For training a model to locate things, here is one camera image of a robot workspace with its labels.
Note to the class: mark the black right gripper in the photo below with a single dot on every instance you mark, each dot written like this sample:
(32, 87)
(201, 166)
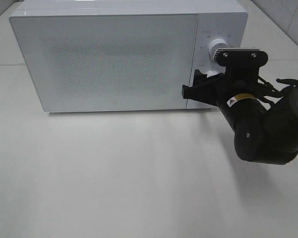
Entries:
(233, 92)

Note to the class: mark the white microwave knob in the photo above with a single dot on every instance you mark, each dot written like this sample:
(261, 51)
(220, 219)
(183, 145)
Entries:
(211, 73)
(214, 44)

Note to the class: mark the white microwave door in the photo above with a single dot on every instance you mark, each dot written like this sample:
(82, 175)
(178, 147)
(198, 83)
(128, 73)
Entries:
(108, 63)

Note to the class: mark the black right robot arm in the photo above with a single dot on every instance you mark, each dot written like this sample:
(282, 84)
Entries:
(264, 120)

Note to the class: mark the white microwave oven body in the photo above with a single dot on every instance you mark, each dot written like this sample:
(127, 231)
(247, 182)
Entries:
(216, 18)

